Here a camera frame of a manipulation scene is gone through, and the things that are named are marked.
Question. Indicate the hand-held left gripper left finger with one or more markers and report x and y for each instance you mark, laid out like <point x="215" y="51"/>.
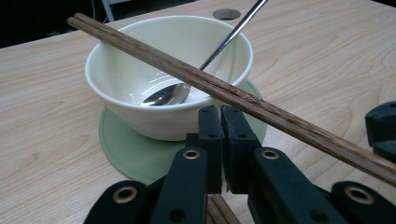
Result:
<point x="211" y="146"/>

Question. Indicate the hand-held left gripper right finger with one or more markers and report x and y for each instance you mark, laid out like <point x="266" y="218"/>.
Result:
<point x="238" y="146"/>

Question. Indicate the wooden chopstick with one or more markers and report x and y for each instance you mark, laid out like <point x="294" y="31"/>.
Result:
<point x="186" y="77"/>
<point x="229" y="214"/>
<point x="186" y="69"/>

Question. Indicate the white ceramic bowl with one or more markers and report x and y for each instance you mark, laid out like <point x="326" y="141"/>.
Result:
<point x="124" y="74"/>

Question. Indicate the metal spoon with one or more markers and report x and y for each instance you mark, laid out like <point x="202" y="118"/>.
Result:
<point x="169" y="95"/>

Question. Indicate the round green coaster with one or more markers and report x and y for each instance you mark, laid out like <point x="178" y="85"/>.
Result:
<point x="130" y="152"/>

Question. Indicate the metal stand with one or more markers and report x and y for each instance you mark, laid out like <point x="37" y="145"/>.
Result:
<point x="110" y="9"/>

